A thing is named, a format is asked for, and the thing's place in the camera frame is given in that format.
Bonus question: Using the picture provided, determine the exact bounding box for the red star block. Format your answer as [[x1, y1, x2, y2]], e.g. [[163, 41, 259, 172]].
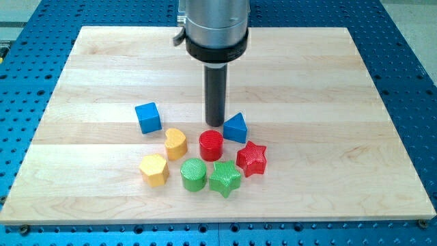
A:
[[236, 141, 267, 178]]

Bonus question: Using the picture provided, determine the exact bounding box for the green cylinder block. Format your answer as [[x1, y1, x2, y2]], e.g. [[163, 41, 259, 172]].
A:
[[180, 159, 207, 192]]

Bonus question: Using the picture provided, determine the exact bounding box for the red cylinder block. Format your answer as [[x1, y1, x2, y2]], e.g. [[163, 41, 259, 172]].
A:
[[199, 130, 223, 161]]

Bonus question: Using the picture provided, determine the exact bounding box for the yellow hexagon block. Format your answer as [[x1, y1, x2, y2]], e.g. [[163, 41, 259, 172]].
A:
[[139, 154, 169, 187]]

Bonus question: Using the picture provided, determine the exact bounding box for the yellow crescent block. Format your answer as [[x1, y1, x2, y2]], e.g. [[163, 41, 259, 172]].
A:
[[165, 128, 188, 161]]

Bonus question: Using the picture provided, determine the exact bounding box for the wooden board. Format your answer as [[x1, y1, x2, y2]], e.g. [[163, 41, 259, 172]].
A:
[[1, 26, 436, 225]]

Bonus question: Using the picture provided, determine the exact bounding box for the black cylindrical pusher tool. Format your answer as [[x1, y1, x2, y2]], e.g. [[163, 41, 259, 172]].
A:
[[204, 64, 227, 127]]

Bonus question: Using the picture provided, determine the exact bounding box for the blue triangle block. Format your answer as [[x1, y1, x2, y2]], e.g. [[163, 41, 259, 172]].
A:
[[223, 113, 248, 144]]

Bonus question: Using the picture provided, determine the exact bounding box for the green star block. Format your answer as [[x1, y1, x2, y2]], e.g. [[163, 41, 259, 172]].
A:
[[209, 160, 242, 198]]

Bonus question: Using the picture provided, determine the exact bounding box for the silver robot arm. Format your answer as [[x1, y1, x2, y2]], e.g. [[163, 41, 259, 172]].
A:
[[173, 0, 250, 69]]

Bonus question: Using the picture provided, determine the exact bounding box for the blue cube block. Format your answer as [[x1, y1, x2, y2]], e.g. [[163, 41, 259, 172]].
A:
[[135, 102, 162, 134]]

